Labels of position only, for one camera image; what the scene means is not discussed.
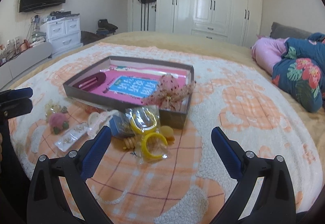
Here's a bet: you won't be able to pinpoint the clear amber hair claw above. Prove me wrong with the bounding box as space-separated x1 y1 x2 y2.
45 100 68 122

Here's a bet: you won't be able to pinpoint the pink felt flower clip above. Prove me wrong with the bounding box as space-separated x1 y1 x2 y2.
49 112 69 135

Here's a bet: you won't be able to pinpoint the earrings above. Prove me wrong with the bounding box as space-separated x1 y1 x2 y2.
55 122 88 152

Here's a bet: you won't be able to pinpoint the maroon oval hair clip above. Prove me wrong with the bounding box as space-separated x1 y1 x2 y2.
73 72 106 91

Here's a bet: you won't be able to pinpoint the beige spiral hair tie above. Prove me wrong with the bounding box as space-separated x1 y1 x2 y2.
122 135 139 151

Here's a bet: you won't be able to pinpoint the blue small box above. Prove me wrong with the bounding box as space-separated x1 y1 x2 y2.
108 112 134 139

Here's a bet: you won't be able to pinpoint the yellow ring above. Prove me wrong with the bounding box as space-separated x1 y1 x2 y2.
125 105 170 165

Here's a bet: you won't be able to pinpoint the polka dot mesh bow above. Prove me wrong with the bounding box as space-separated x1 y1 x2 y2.
141 74 196 112

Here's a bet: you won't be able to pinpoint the white cloud hair clip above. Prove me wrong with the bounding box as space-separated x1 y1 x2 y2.
87 110 119 138

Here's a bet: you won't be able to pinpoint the white bedroom door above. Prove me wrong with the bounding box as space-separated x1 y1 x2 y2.
127 0 159 33

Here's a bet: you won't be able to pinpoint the grey bench seat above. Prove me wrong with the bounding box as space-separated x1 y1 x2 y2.
0 42 53 89

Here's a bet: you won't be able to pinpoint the white drawer cabinet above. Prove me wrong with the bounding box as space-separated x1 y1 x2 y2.
40 15 83 54

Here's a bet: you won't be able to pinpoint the orange white plaid blanket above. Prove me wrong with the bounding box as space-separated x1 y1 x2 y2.
9 43 323 223

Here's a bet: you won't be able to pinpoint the black set-top box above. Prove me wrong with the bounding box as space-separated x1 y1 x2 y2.
50 11 71 19

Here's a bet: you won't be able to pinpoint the dark clothes pile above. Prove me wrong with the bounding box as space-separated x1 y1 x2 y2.
81 19 118 45

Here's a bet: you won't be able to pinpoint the brown shallow cardboard box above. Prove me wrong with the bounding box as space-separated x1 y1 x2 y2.
62 55 195 130

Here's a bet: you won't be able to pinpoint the blue floral quilt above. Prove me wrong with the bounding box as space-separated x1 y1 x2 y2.
272 32 324 113

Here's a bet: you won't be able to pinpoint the pink folded quilt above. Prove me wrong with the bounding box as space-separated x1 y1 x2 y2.
251 37 288 76

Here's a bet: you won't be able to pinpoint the yellow bed sheet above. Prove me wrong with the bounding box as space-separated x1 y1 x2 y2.
4 30 325 153

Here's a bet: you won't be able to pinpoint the grey headboard cushion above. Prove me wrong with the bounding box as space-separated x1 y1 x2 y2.
269 22 312 39

